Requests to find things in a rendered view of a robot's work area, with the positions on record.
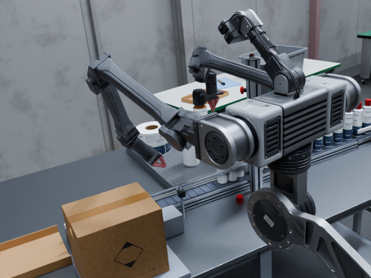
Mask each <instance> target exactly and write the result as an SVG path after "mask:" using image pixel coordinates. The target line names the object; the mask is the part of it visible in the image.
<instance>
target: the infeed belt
mask: <svg viewBox="0 0 371 278"><path fill-rule="evenodd" d="M354 141H356V140H355V139H353V138H352V139H351V140H350V141H344V140H342V143H341V144H339V145H337V144H334V143H332V147H330V148H326V147H323V146H322V150H321V151H313V150H312V154H311V156H314V155H317V154H319V153H322V152H326V151H328V150H331V149H334V148H337V147H339V146H343V145H346V144H348V143H351V142H354ZM269 171H270V169H263V173H266V172H269ZM244 175H245V176H244V177H243V178H237V180H236V181H234V182H230V181H228V182H227V184H223V185H221V184H218V180H217V179H216V180H213V181H211V182H208V183H205V184H202V185H199V186H196V187H193V188H191V189H188V190H185V197H184V198H183V201H186V200H189V199H192V198H194V197H197V196H200V195H203V194H206V193H209V192H211V191H214V190H217V189H220V188H223V187H226V186H229V185H231V184H234V183H238V182H240V181H243V180H246V179H247V178H248V174H246V173H245V170H244ZM155 202H156V203H157V204H158V205H159V206H160V207H161V208H164V207H167V206H170V205H175V204H178V203H180V202H181V198H179V197H178V196H177V193H176V194H173V195H170V196H166V197H164V198H161V199H158V200H155Z"/></svg>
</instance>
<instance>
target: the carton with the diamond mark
mask: <svg viewBox="0 0 371 278"><path fill-rule="evenodd" d="M61 208H62V213H63V217H64V220H65V225H66V229H67V234H68V238H69V241H70V246H71V251H72V255H73V260H74V263H75V266H76V269H77V271H78V273H79V275H80V277H81V278H152V277H154V276H157V275H159V274H162V273H164V272H166V271H169V261H168V253H167V244H166V236H165V227H164V222H163V214H162V208H161V207H160V206H159V205H158V204H157V203H156V202H155V201H154V199H153V198H152V197H151V196H150V194H149V193H148V192H147V191H145V190H144V189H143V188H142V187H141V186H140V185H139V184H138V183H137V182H135V183H132V184H129V185H125V186H122V187H119V188H116V189H113V190H109V191H106V192H103V193H100V194H96V195H93V196H90V197H87V198H84V199H81V200H77V201H74V202H71V203H68V204H65V205H62V206H61Z"/></svg>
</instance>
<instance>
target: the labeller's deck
mask: <svg viewBox="0 0 371 278"><path fill-rule="evenodd" d="M126 150H127V152H128V153H129V154H130V155H131V156H133V157H134V158H135V159H136V160H137V161H138V162H139V163H140V164H141V165H142V166H143V167H144V168H145V169H146V170H147V171H148V172H150V173H151V174H152V175H153V176H154V177H155V178H156V179H157V180H158V181H159V182H160V183H161V184H162V185H163V186H164V187H165V188H167V189H169V188H172V187H175V186H178V185H181V184H184V183H187V182H190V181H193V180H196V179H199V178H202V177H205V176H208V175H211V174H214V173H217V171H216V168H215V167H213V166H211V165H208V164H206V163H204V162H202V161H201V160H199V161H200V163H199V165H197V166H195V167H186V166H184V164H183V152H180V151H178V150H176V149H174V148H173V147H172V146H171V150H170V151H169V152H168V153H167V154H164V155H163V159H164V160H165V163H166V167H165V168H162V167H153V166H151V165H150V164H148V163H147V162H146V161H145V160H144V159H143V158H142V157H141V156H140V155H139V154H138V153H136V152H135V151H133V150H132V149H128V148H126ZM215 179H216V178H215ZM212 180H213V179H212ZM208 181H211V180H208ZM205 182H207V181H205ZM205 182H203V183H205ZM200 184H202V183H200ZM197 185H199V184H197ZM193 186H196V185H193ZM193 186H190V187H193ZM190 187H188V188H190ZM185 189H187V188H185Z"/></svg>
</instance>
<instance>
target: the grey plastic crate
mask: <svg viewBox="0 0 371 278"><path fill-rule="evenodd" d="M275 46H276V49H277V50H278V52H279V53H280V54H283V53H286V54H287V55H288V57H289V58H290V60H291V61H292V63H293V64H294V65H295V66H296V67H299V68H301V69H302V70H303V65H304V56H305V51H307V50H308V48H307V47H296V46H284V45H275ZM249 54H254V56H260V54H259V53H258V51H253V52H250V53H247V54H244V55H240V56H238V59H241V64H243V65H245V64H246V61H245V59H246V58H247V57H248V56H249Z"/></svg>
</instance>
